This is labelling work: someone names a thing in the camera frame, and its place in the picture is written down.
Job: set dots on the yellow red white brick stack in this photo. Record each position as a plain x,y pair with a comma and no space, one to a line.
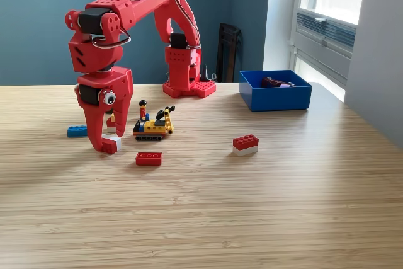
110,124

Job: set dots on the pink and purple brick stack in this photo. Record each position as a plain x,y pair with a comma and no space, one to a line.
285,85

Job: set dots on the blue flat building brick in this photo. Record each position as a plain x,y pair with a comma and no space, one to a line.
75,132

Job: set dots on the blue plastic bin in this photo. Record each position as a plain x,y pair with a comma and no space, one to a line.
278,99

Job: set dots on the dark folded chair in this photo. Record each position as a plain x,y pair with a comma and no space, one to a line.
228,54

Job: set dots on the toy figure red shirt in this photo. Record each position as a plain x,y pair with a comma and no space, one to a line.
142,112

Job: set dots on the dark red toy car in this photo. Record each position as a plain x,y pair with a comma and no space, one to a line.
270,82

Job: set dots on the red and white brick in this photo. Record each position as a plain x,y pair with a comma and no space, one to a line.
114,144

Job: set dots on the red on white brick stack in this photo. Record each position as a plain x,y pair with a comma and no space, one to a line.
245,143

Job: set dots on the small yellow toy digger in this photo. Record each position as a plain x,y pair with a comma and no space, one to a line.
152,127

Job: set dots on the grey window vent unit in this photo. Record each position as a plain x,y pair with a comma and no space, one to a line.
324,51

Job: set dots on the red building brick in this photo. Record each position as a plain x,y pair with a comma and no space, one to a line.
148,159

